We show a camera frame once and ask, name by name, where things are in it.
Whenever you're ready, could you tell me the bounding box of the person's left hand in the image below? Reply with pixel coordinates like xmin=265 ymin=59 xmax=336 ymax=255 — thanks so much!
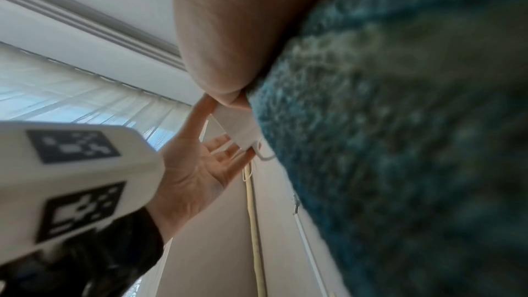
xmin=146 ymin=95 xmax=257 ymax=245

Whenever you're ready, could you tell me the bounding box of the person's right hand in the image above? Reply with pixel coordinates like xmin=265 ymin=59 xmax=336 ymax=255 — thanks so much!
xmin=170 ymin=0 xmax=365 ymax=112

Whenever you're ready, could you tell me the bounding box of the white fabric tag with loop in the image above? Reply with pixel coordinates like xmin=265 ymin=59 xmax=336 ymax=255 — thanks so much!
xmin=210 ymin=104 xmax=276 ymax=162

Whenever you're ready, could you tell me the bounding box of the teal fluffy towel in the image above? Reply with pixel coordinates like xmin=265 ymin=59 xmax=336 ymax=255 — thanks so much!
xmin=246 ymin=0 xmax=528 ymax=297

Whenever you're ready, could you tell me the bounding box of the person's left forearm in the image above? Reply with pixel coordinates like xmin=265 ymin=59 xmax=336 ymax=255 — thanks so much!
xmin=0 ymin=207 xmax=167 ymax=297

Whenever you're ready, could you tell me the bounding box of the white wrist device with markers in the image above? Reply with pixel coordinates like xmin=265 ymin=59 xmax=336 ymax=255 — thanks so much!
xmin=0 ymin=120 xmax=166 ymax=265

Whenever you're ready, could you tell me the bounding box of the white sheer curtain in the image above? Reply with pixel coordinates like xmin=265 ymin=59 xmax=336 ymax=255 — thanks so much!
xmin=0 ymin=41 xmax=195 ymax=151

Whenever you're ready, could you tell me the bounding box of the yellow cord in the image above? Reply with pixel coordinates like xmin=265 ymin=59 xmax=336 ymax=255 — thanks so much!
xmin=241 ymin=158 xmax=268 ymax=297

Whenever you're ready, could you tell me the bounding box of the white cable conduit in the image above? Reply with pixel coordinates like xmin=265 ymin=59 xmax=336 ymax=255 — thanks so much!
xmin=292 ymin=194 xmax=336 ymax=297

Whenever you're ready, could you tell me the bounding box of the white curtain rail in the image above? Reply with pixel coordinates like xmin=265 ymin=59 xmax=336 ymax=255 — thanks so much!
xmin=0 ymin=0 xmax=187 ymax=72

